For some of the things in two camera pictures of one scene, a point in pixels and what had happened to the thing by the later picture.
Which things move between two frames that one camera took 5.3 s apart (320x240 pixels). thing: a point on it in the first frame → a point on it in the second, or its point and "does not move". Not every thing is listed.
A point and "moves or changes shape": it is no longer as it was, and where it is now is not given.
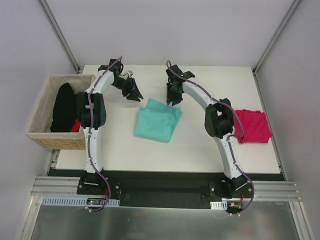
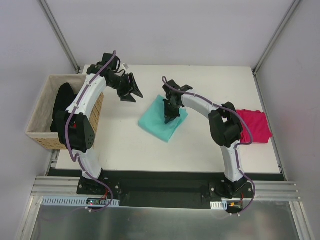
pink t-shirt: (256, 129) does not move
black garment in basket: (65, 109) does not move
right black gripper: (173, 92) → (170, 110)
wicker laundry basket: (39, 126) does not move
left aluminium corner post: (60, 35) does not move
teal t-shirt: (157, 121) moves or changes shape
